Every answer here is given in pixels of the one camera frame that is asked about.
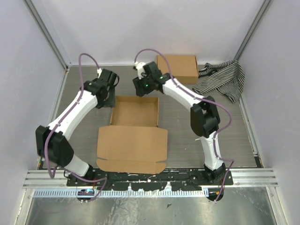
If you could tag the striped black white cloth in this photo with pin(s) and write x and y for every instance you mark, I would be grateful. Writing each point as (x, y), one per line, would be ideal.
(226, 78)

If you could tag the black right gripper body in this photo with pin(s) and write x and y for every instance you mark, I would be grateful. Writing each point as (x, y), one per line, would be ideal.
(144, 84)

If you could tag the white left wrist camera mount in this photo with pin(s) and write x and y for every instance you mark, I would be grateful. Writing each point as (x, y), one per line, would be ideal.
(99, 71)

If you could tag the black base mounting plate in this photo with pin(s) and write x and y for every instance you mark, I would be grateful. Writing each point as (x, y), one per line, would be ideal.
(185, 179)

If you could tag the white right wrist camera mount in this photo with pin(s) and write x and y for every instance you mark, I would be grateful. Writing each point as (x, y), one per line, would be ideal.
(138, 66)

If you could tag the folded brown cardboard box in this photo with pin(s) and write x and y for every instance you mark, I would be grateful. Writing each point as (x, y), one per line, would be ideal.
(184, 68)

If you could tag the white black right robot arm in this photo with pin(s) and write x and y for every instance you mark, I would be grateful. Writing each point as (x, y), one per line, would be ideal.
(204, 117)

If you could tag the left aluminium corner post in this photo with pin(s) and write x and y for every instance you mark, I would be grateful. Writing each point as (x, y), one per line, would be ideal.
(45, 31)

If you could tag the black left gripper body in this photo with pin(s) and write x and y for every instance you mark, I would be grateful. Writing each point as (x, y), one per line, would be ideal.
(110, 101)

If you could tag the brown cardboard box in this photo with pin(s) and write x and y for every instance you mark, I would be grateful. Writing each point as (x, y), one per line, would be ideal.
(133, 142)
(184, 68)

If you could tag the aluminium corner post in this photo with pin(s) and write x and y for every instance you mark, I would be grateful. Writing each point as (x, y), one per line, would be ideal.
(253, 27)
(45, 31)

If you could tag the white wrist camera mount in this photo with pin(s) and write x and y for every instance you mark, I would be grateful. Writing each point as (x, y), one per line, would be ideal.
(99, 71)
(138, 66)

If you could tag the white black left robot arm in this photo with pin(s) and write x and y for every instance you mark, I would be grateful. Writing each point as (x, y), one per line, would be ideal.
(53, 140)

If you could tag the aluminium front frame rail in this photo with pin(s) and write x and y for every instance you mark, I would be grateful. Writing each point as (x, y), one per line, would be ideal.
(236, 177)

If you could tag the slotted grey cable duct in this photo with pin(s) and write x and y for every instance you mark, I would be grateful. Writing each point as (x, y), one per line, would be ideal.
(89, 193)

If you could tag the right aluminium corner post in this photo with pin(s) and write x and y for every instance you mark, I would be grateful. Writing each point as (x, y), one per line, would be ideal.
(253, 27)

